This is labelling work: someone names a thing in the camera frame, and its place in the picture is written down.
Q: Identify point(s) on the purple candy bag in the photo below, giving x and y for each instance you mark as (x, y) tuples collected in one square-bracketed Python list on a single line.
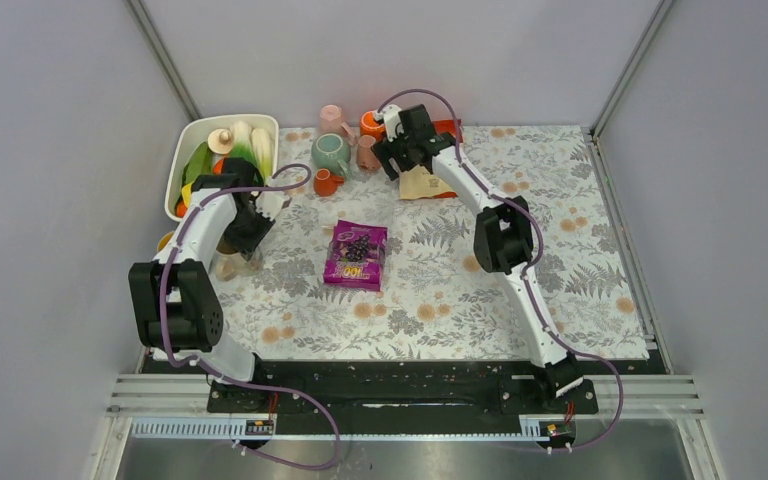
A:
[(356, 256)]

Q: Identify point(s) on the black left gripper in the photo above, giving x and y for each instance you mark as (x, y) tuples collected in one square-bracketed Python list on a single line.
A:
[(248, 244)]

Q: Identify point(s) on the floral table mat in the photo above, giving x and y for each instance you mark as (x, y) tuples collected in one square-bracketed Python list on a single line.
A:
[(435, 301)]

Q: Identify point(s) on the blue butterfly mug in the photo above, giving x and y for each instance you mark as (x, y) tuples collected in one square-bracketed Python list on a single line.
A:
[(163, 242)]

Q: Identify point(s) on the white plastic tub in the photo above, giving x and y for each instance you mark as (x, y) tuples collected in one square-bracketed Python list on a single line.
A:
[(196, 133)]

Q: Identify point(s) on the small orange cup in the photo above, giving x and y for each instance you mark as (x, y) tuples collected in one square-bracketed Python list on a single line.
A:
[(326, 183)]

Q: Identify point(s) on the toy mushroom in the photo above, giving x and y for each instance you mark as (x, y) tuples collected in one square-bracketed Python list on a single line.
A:
[(220, 141)]

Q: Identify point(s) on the yellow toy vegetable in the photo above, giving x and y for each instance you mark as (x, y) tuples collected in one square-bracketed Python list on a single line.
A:
[(186, 194)]

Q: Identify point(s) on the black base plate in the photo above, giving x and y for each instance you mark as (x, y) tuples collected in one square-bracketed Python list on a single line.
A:
[(401, 398)]

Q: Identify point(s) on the green ceramic mug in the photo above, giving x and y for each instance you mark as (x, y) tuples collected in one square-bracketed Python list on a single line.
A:
[(332, 152)]

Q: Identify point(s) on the orange chips bag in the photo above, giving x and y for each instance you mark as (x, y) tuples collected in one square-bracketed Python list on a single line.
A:
[(418, 183)]

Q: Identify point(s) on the white toy cabbage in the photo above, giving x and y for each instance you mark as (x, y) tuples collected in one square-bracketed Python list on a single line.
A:
[(255, 145)]

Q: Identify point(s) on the orange mug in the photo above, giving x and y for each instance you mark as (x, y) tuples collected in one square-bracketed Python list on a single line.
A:
[(370, 126)]

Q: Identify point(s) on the green toy leaf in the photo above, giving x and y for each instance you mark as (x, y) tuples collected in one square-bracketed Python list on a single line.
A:
[(199, 163)]

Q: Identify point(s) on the small pink cup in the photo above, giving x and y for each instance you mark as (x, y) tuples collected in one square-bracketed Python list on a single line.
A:
[(365, 157)]

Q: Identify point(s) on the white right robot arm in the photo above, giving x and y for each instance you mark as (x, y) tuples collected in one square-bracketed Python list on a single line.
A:
[(506, 242)]

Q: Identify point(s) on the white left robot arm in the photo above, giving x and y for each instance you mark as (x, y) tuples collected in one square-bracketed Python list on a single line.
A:
[(178, 314)]

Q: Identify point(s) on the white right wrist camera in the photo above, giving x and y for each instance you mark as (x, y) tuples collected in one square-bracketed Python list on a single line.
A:
[(388, 117)]

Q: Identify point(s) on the pink plastic cup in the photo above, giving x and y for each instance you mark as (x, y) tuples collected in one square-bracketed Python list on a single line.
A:
[(332, 120)]

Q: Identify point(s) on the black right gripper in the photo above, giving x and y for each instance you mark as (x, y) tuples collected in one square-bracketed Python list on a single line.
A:
[(387, 150)]

